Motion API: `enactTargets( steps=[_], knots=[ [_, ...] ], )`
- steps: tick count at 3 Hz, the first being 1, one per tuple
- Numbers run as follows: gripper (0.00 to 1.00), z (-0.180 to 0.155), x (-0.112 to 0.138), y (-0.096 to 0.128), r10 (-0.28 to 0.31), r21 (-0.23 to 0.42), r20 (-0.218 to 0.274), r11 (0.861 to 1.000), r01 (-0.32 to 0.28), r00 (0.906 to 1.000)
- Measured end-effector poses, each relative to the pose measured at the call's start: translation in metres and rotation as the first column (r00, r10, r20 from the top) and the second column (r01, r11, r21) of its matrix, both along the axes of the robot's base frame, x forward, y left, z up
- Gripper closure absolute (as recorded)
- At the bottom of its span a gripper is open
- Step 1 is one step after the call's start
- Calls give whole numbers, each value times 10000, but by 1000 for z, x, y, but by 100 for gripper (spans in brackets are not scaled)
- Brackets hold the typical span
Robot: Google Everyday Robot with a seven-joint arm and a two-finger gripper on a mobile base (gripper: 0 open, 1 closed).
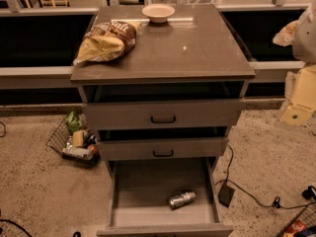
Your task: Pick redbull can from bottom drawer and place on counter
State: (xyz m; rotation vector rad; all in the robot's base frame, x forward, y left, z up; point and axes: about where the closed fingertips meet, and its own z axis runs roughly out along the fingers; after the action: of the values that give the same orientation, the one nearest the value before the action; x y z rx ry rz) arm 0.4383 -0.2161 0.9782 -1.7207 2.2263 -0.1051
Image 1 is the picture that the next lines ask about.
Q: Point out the silver redbull can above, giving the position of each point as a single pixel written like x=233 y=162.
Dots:
x=181 y=199

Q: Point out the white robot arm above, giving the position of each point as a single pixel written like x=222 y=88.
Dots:
x=300 y=87

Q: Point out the grey drawer cabinet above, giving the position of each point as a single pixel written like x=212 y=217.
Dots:
x=194 y=46

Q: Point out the top grey drawer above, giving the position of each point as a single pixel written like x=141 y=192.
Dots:
x=164 y=105

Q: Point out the grey drawer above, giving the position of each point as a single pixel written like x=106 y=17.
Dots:
x=139 y=193
x=162 y=143
x=164 y=105

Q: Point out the middle grey drawer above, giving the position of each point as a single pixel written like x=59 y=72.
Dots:
x=162 y=143

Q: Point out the bottom grey drawer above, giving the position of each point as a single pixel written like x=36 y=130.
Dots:
x=139 y=193

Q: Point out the silver can in basket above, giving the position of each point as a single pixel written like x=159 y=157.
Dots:
x=80 y=153

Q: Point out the yellow cheese block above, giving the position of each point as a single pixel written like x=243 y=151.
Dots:
x=78 y=138

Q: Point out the brown yellow chips bag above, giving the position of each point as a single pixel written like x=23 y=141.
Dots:
x=107 y=41

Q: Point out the green leafy bag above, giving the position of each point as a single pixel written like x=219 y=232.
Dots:
x=73 y=122

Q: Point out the white bowl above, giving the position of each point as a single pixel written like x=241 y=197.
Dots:
x=158 y=13

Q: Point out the black power adapter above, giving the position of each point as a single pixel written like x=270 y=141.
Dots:
x=226 y=194

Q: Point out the red snack package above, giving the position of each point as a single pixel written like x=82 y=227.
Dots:
x=294 y=228

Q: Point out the black wire basket left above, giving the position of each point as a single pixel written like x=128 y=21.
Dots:
x=61 y=138

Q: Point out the black wire basket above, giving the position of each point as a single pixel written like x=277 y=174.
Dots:
x=61 y=138
x=308 y=216

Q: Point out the black wire basket right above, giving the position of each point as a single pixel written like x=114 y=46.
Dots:
x=308 y=216

